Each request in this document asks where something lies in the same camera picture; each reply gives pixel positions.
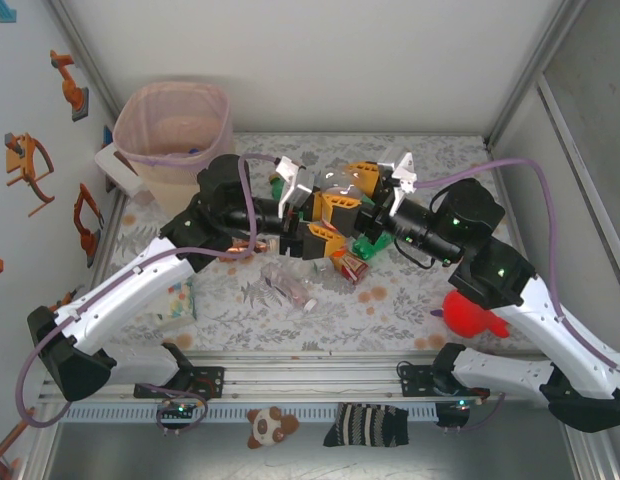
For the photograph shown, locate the green bottle yellow cap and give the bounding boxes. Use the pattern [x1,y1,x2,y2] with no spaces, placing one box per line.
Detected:
[268,175,291,201]
[351,232,394,262]

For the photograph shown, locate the tea bottle red yellow label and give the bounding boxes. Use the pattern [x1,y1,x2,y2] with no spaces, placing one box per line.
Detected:
[329,249,371,285]

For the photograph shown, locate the pinkish clear bottle white cap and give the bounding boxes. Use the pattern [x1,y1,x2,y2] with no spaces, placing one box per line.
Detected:
[259,263,319,312]

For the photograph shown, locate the copper crushed can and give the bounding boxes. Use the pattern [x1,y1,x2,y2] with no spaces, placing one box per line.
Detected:
[224,238,279,257]

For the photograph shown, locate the pink mesh bin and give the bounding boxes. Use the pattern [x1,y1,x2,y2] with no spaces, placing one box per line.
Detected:
[112,81,236,221]

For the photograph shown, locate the red plush toy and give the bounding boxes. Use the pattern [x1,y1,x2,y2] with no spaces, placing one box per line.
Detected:
[429,287,511,339]

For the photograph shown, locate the floral tablecloth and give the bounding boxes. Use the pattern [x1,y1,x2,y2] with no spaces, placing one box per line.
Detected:
[87,132,546,354]

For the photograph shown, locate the colourful dotted tissue pack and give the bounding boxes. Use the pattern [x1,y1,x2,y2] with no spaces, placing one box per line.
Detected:
[144,277,199,331]

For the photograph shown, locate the black white striped sock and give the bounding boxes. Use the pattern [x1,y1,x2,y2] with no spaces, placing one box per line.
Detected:
[323,402,410,448]

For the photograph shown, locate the brown white panda plush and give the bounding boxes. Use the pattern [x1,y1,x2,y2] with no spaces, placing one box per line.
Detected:
[245,405,301,450]

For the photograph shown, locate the small black controller board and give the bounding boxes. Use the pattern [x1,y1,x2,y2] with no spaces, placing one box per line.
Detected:
[156,398,210,422]
[436,398,475,429]

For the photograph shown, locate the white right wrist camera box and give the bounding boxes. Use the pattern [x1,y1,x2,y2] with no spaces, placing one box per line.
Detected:
[377,148,420,216]

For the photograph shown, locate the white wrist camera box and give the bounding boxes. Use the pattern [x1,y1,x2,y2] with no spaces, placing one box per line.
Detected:
[377,148,420,216]
[273,155,317,217]

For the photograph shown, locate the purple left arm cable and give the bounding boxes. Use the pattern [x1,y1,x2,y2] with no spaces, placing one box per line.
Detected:
[17,153,284,439]

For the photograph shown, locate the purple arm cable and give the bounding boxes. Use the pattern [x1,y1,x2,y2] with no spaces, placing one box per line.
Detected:
[17,153,284,439]
[412,158,620,434]

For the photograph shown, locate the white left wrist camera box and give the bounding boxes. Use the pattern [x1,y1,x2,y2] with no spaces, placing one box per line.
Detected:
[273,155,317,217]

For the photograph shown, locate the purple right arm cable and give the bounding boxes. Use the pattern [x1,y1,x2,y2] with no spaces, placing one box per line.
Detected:
[412,158,620,434]

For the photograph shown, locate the aluminium frame side beam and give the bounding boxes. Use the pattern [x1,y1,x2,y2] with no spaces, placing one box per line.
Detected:
[537,69,620,261]

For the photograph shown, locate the aluminium rail base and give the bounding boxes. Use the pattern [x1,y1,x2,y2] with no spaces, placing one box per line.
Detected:
[37,349,596,404]

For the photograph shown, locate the aluminium frame post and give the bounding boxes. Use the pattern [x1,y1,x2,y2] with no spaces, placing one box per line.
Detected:
[48,0,122,139]
[482,0,590,151]

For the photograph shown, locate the white slotted cable duct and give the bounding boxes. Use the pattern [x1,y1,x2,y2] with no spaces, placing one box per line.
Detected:
[59,403,439,424]

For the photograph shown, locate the orange claw wall sticker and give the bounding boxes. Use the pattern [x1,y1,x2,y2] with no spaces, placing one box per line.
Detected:
[3,132,56,218]

